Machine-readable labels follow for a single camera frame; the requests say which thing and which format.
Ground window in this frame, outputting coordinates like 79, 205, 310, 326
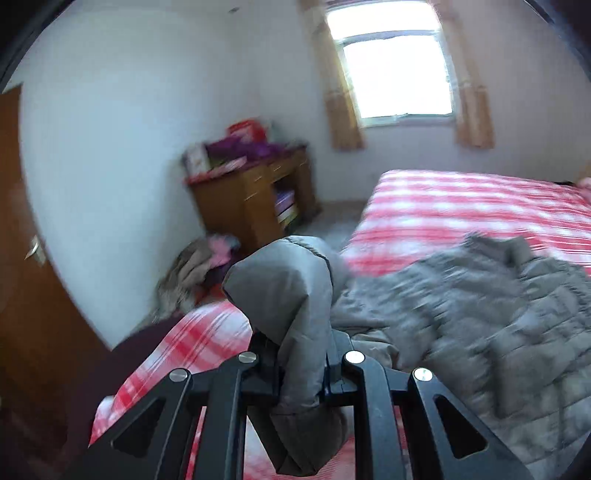
325, 0, 455, 130

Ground purple cloth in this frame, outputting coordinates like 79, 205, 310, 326
205, 137, 291, 163

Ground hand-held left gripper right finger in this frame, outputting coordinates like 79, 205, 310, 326
322, 330, 536, 480

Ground bed with red plaid sheet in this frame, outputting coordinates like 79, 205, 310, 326
88, 168, 591, 480

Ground grey beige cloth pile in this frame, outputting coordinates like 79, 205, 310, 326
152, 239, 215, 324

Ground stack of books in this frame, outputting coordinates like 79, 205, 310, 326
274, 188, 299, 228

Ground beige patterned curtain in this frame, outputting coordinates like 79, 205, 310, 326
298, 0, 368, 152
431, 0, 496, 149

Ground grey puffer jacket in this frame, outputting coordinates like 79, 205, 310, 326
222, 233, 591, 477

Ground brown wooden door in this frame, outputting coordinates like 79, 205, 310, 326
0, 85, 112, 480

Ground metal door handle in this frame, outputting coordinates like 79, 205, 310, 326
24, 234, 47, 267

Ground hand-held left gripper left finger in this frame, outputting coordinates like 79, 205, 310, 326
65, 331, 283, 480

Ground wooden desk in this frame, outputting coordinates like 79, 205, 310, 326
185, 145, 322, 256

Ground pink cloth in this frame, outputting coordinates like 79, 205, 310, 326
205, 233, 242, 269

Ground pink flat box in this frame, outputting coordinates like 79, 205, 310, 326
187, 156, 248, 182

